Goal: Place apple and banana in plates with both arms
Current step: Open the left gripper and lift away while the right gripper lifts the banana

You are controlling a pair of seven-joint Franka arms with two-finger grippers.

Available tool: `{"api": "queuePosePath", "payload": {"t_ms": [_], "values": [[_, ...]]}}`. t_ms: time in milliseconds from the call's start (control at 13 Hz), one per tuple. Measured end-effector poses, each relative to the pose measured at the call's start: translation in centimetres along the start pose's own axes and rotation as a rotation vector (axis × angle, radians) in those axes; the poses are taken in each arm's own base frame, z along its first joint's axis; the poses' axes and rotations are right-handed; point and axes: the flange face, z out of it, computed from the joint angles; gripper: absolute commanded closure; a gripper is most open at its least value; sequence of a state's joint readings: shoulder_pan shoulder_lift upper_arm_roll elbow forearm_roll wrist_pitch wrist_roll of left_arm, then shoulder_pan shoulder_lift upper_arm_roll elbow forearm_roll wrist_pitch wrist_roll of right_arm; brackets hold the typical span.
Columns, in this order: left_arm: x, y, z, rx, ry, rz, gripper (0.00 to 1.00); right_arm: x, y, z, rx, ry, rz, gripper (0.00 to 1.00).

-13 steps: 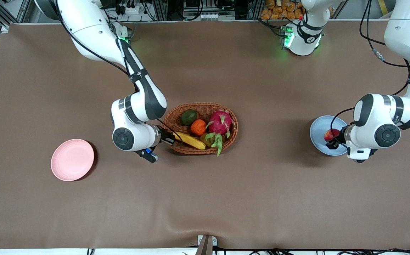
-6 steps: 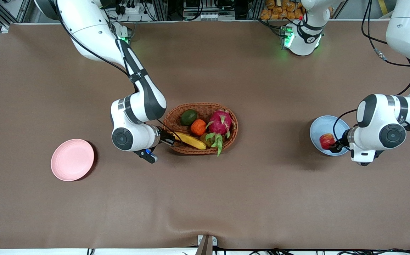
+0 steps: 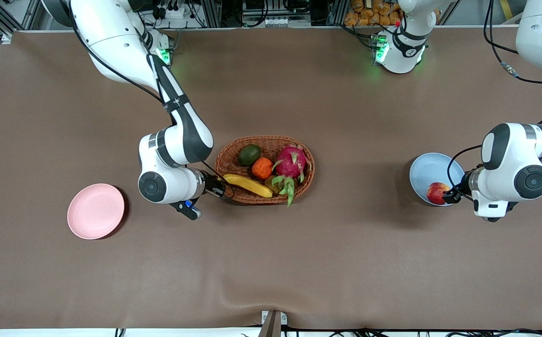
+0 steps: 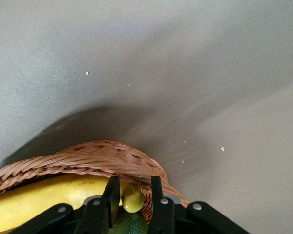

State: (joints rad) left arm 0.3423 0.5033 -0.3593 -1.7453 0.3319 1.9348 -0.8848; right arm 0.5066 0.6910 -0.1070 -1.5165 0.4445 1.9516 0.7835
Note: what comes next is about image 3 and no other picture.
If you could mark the brown wicker basket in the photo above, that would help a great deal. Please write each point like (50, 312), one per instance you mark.
(233, 157)

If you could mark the metal bracket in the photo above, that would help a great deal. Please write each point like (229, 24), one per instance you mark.
(273, 323)

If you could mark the pink plate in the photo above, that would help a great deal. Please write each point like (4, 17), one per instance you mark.
(95, 211)

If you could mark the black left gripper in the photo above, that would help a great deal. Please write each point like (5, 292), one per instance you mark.
(459, 191)

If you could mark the pink dragon fruit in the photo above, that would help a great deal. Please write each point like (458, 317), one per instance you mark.
(292, 161)

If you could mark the bag of orange items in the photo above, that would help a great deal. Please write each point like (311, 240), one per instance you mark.
(369, 14)

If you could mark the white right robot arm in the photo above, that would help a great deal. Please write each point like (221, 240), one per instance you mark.
(177, 140)

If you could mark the white power strip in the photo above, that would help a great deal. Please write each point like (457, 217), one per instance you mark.
(177, 11)

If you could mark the green avocado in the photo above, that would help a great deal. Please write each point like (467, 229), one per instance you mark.
(248, 155)

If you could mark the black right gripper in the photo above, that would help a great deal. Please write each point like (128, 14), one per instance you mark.
(213, 185)

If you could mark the brown kiwi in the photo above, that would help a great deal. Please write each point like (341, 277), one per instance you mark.
(270, 184)

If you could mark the blue plate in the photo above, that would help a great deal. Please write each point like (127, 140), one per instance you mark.
(427, 168)

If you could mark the orange fruit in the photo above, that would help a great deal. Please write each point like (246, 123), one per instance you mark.
(262, 168)

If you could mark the yellow banana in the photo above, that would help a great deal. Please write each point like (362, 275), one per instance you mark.
(249, 185)

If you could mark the brown table cloth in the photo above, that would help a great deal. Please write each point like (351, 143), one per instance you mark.
(270, 262)

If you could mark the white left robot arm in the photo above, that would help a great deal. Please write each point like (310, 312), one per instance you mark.
(514, 154)

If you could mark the red apple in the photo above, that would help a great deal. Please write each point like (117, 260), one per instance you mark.
(436, 193)

